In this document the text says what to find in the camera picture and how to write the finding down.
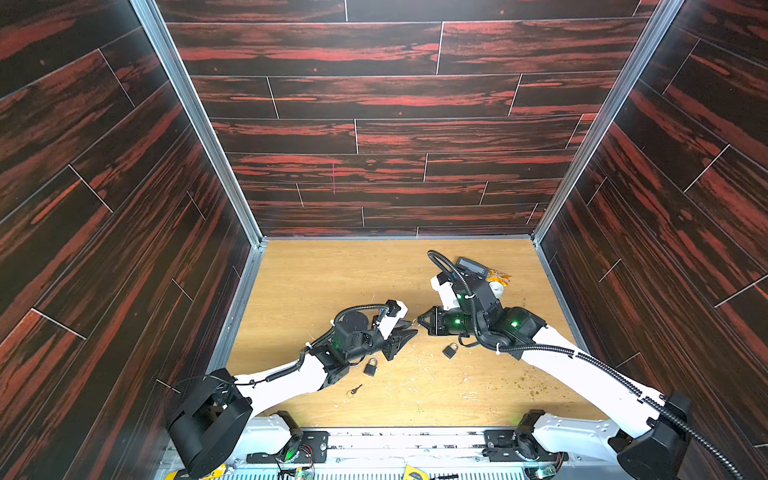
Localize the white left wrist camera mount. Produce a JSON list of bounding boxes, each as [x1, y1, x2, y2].
[[377, 300, 408, 340]]

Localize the grey padlock near left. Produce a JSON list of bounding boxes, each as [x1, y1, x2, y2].
[[363, 358, 378, 377]]

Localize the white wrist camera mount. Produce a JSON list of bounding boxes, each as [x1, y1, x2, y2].
[[377, 300, 408, 340], [430, 273, 461, 311]]

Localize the white label roll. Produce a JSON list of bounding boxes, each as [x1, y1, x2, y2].
[[488, 281, 505, 299]]

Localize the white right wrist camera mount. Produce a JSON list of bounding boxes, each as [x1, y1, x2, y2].
[[430, 273, 461, 311]]

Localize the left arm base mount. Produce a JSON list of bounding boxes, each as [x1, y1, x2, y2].
[[241, 411, 330, 464]]

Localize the aluminium corner post left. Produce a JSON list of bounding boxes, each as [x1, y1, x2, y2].
[[129, 0, 263, 248]]

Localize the aluminium corner post right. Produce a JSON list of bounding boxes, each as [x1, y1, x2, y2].
[[532, 0, 684, 251]]

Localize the dark padlock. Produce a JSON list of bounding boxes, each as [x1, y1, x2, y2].
[[442, 343, 459, 359]]

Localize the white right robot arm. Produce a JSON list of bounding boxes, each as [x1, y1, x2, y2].
[[418, 307, 692, 479]]

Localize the aluminium corner post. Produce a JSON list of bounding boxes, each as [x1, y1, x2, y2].
[[532, 0, 684, 251], [129, 0, 263, 248]]

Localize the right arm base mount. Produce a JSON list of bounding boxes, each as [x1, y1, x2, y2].
[[482, 409, 569, 465]]

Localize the orange snack packet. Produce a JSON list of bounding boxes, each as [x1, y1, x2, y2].
[[486, 269, 511, 287]]

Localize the yellow tool at front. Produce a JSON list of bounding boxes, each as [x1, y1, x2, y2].
[[402, 465, 430, 480]]

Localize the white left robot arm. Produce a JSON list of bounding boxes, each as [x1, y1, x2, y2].
[[165, 300, 417, 479]]

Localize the black desktop calculator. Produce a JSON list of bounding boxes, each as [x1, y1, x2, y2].
[[455, 257, 490, 280]]

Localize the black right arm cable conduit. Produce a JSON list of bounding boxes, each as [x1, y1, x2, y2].
[[427, 249, 745, 480]]

